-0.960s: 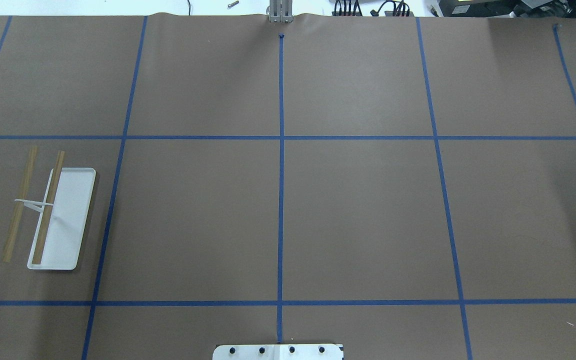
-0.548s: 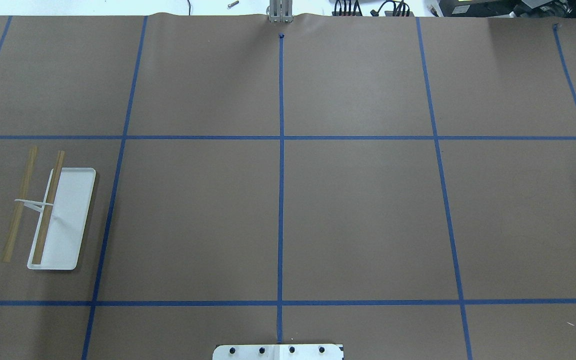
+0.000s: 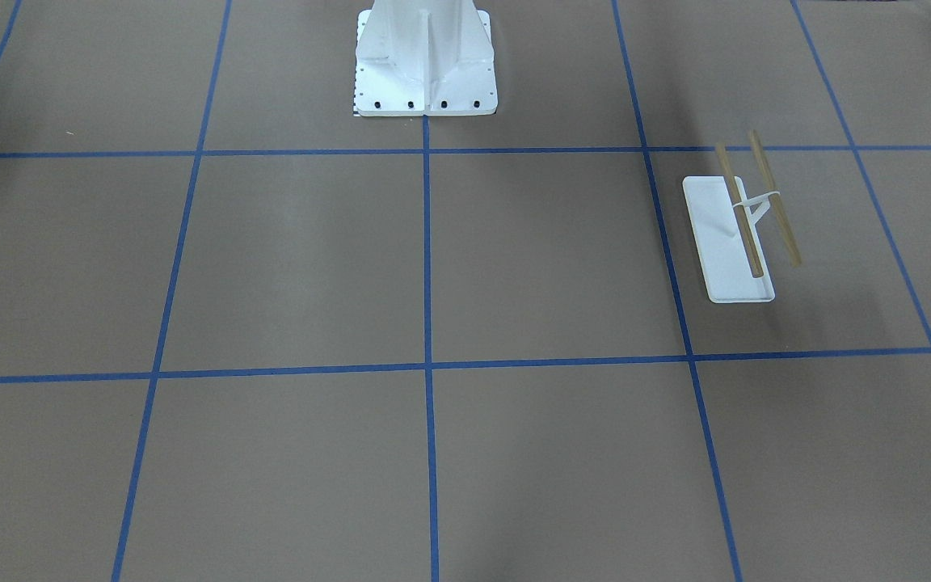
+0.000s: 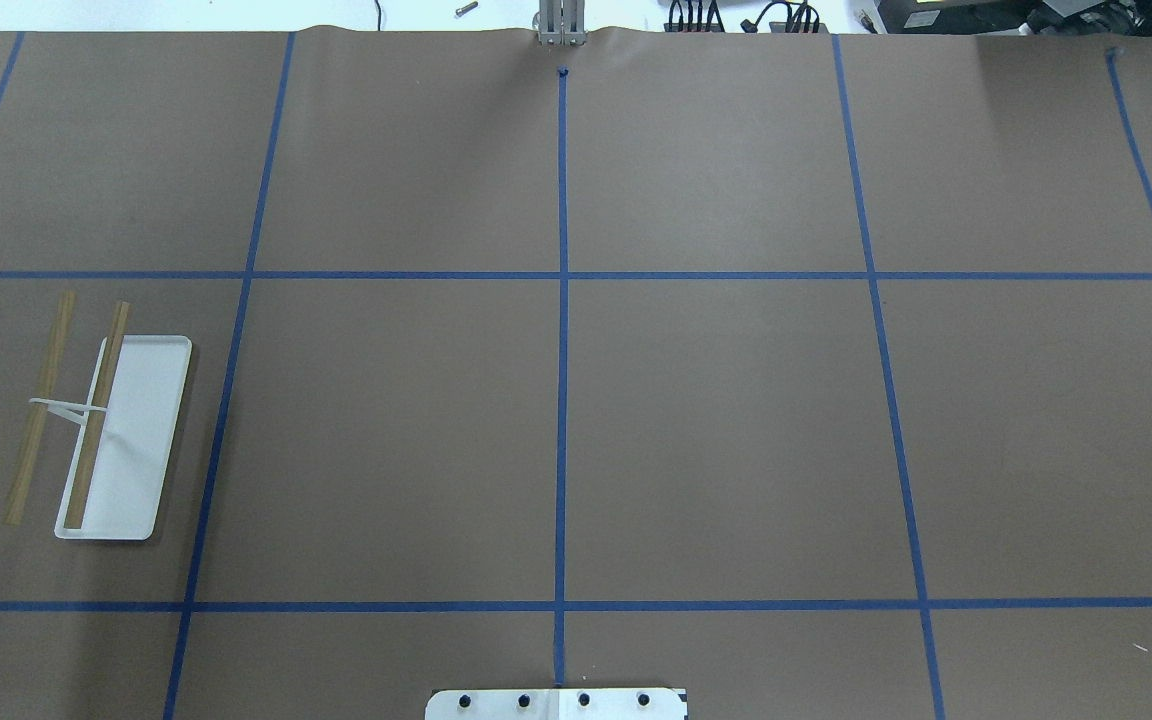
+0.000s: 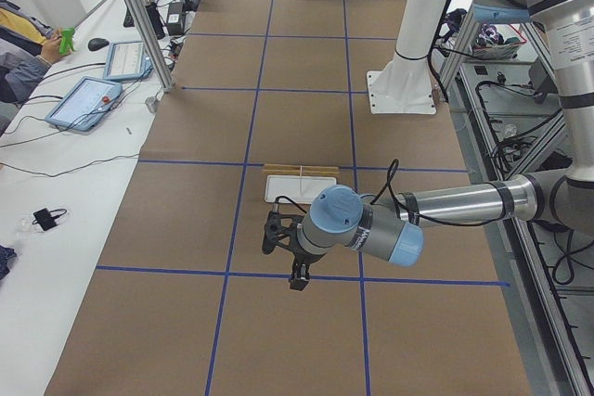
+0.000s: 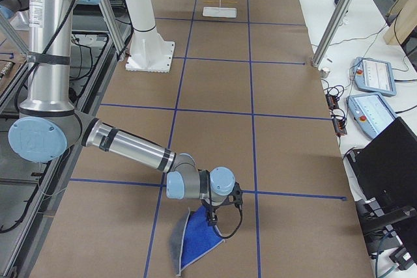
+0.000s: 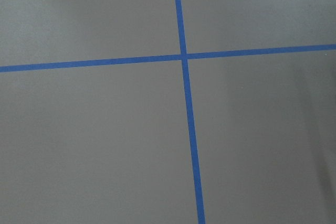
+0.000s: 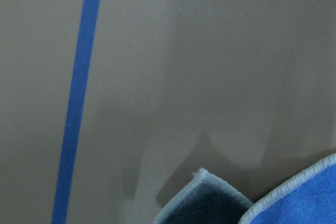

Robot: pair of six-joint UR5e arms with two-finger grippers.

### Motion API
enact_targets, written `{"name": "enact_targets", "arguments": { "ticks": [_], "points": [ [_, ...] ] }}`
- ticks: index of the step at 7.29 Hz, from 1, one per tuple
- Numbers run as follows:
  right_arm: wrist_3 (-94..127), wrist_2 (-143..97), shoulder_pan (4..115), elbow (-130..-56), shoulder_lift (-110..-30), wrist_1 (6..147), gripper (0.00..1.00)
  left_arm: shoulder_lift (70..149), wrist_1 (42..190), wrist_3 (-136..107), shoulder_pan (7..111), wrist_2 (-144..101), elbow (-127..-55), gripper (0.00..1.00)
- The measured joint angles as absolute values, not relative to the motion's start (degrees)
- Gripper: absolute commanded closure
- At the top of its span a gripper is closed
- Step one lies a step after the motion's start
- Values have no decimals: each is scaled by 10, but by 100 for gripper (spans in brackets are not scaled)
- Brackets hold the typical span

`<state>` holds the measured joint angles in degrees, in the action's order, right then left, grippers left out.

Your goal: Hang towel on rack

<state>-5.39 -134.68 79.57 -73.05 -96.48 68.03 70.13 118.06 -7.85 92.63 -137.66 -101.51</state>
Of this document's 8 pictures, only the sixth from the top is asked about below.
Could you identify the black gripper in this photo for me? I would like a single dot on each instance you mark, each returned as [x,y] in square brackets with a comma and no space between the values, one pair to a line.
[213,209]

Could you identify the blue grey towel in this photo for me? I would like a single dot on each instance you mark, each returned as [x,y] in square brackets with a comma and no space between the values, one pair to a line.
[191,239]

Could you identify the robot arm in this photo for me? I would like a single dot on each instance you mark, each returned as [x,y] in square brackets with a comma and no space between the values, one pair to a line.
[50,121]

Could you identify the white towel rack tray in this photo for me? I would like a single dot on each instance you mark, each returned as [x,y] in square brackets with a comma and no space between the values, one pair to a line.
[219,12]

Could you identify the brown paper table cover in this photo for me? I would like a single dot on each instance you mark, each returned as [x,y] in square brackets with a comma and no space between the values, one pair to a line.
[241,93]

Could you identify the black usb hub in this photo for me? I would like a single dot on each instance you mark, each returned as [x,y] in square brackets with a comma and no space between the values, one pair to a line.
[339,118]

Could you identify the black laptop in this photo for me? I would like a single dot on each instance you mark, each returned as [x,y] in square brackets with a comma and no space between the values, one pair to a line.
[386,168]

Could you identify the small metal cylinder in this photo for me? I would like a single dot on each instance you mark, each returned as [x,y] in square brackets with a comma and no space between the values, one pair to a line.
[324,72]

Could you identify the near teach pendant tablet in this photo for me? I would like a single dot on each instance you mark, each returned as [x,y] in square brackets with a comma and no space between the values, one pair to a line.
[372,112]

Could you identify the teach pendant tablet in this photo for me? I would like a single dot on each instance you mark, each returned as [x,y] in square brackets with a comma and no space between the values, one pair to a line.
[373,75]
[372,112]

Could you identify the far teach pendant tablet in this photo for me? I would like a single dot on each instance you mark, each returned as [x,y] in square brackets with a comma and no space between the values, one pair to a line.
[373,75]

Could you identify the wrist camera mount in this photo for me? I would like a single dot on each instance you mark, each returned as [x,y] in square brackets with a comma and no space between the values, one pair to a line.
[236,196]

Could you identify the white camera mast base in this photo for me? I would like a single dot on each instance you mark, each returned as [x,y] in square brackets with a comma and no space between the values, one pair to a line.
[149,52]

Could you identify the aluminium frame post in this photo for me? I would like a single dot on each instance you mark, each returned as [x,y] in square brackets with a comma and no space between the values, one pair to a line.
[330,31]

